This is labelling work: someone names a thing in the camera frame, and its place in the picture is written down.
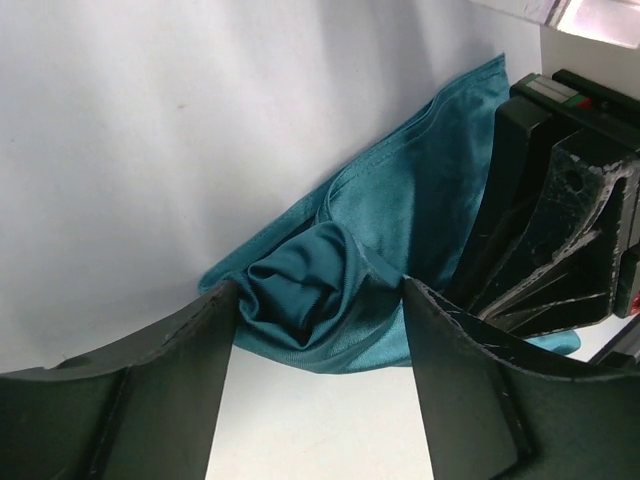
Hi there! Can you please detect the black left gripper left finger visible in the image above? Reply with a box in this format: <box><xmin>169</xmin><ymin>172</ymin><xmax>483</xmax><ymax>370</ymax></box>
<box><xmin>1</xmin><ymin>281</ymin><xmax>238</xmax><ymax>479</ymax></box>

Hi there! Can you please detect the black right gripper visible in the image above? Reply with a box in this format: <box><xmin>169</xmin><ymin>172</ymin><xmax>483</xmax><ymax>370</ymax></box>
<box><xmin>449</xmin><ymin>70</ymin><xmax>639</xmax><ymax>365</ymax></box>

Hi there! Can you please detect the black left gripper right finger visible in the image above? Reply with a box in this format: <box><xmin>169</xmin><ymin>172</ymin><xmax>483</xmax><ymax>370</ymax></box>
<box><xmin>403</xmin><ymin>279</ymin><xmax>639</xmax><ymax>479</ymax></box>

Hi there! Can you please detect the teal satin napkin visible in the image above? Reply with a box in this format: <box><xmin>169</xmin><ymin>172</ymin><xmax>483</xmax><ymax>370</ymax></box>
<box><xmin>197</xmin><ymin>50</ymin><xmax>584</xmax><ymax>376</ymax></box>

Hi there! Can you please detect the right aluminium corner post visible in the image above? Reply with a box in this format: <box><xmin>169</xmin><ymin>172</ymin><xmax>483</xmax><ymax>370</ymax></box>
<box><xmin>474</xmin><ymin>0</ymin><xmax>640</xmax><ymax>50</ymax></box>

